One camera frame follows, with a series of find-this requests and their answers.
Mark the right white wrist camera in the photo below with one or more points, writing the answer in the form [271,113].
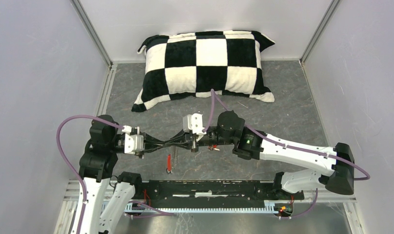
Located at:
[193,124]

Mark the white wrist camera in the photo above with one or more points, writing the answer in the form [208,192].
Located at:
[193,124]
[133,140]

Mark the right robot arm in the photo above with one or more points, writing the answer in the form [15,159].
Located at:
[330,168]

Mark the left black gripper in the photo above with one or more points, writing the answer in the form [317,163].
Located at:
[150,143]

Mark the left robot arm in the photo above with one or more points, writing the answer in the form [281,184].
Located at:
[95,171]

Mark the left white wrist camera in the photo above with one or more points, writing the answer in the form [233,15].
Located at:
[133,140]

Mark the metal keyring with red handle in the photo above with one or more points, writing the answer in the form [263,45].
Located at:
[172,159]

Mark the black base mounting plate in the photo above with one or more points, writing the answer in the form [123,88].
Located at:
[211,194]

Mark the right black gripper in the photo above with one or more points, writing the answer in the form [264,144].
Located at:
[181,136]

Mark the black white checkered pillow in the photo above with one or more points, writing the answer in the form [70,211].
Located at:
[194,64]

